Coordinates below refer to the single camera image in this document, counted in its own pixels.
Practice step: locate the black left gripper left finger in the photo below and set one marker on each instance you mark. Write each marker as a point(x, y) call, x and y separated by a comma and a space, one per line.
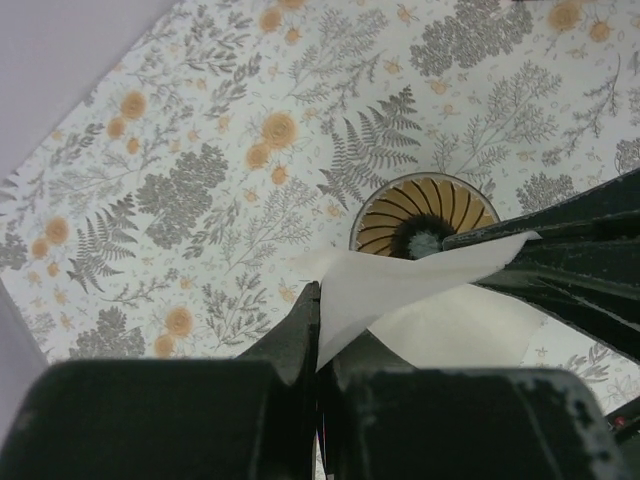
point(250, 417)

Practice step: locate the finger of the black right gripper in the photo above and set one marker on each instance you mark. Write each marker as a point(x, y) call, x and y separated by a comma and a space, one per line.
point(592, 287)
point(607, 212)

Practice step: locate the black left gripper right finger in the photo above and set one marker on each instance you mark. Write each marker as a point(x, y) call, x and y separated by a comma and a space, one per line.
point(381, 418)

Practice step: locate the white paper coffee filter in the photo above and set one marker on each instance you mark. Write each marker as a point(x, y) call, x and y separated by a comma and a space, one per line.
point(431, 312)

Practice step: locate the clear ribbed glass dripper cone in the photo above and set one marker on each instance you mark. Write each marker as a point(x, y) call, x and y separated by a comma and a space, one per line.
point(410, 217)

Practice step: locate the floral patterned table mat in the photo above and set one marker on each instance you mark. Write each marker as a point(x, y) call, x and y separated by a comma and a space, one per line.
point(159, 218)

